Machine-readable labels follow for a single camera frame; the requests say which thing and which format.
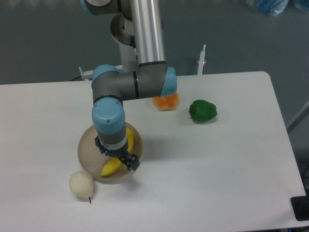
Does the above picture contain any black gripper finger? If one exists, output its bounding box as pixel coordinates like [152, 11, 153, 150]
[120, 153, 140, 171]

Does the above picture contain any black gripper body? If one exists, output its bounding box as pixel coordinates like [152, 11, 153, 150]
[95, 136, 128, 160]

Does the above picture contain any yellow banana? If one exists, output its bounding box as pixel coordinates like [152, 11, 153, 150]
[100, 128, 135, 177]

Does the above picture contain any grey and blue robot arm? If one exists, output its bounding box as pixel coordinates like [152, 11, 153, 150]
[81, 0, 177, 170]

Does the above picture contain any beige round plate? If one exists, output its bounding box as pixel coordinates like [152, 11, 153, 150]
[78, 126, 135, 184]

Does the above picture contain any white pear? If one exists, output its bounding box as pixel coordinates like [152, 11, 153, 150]
[69, 170, 94, 203]

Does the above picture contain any orange bread roll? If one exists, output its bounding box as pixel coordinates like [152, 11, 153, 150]
[152, 93, 180, 111]

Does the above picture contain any green bell pepper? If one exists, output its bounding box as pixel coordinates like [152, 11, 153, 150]
[188, 100, 217, 122]

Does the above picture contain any black device at table edge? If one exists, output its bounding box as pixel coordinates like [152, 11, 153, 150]
[290, 196, 309, 221]

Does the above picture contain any blue plastic bag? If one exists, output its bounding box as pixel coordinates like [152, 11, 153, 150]
[246, 0, 289, 15]

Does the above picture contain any white metal bracket right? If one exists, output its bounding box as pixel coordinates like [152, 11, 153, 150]
[197, 44, 207, 75]

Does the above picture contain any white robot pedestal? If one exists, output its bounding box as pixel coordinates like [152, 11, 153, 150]
[110, 13, 138, 72]

